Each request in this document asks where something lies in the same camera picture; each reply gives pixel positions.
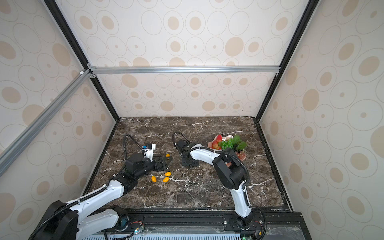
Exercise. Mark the pink scalloped fruit bowl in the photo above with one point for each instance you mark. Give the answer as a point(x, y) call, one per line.
point(210, 143)

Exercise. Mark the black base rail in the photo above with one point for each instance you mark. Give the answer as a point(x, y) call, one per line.
point(161, 224)

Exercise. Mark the green fake grape bunch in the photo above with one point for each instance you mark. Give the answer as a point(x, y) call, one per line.
point(235, 143)

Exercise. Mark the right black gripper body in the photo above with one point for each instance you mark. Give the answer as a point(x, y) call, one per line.
point(189, 164)

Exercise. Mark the red fake grape bunch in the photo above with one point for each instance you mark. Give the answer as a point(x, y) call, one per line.
point(242, 155)

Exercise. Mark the slanted aluminium frame bar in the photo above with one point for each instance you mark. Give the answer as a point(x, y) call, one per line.
point(14, 150)

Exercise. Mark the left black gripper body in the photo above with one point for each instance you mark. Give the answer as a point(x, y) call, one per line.
point(155, 168)

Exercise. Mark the fake strawberry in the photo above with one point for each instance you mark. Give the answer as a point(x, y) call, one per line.
point(215, 145)
point(219, 138)

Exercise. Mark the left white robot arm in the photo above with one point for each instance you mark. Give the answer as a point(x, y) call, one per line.
point(96, 195)

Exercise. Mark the horizontal aluminium frame bar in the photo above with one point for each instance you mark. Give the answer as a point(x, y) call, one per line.
point(185, 70)

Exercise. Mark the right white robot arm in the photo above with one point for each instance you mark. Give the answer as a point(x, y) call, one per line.
point(231, 171)

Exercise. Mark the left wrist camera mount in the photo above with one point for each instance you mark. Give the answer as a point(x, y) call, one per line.
point(148, 151)

